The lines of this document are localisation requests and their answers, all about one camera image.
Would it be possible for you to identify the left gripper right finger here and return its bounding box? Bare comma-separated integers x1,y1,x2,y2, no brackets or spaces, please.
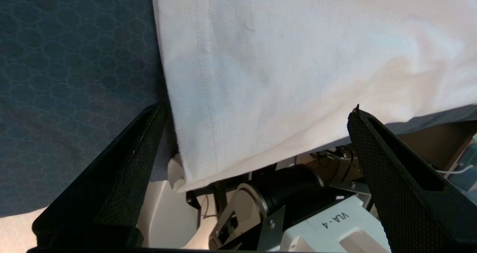
347,104,477,253

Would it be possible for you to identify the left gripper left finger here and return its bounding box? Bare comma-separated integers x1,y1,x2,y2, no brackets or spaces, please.
32,102,167,248

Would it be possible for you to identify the white T-shirt with blue print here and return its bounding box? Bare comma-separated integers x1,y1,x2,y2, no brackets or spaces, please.
151,0,477,193

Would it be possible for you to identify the white robot torso column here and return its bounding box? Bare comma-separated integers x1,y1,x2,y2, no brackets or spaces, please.
279,197,392,253

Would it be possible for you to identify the black cylindrical torso joint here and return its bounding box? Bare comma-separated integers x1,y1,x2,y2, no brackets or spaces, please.
234,164,325,225

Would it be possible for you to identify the thin white cable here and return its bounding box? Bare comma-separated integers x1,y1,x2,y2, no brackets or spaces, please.
432,165,474,174

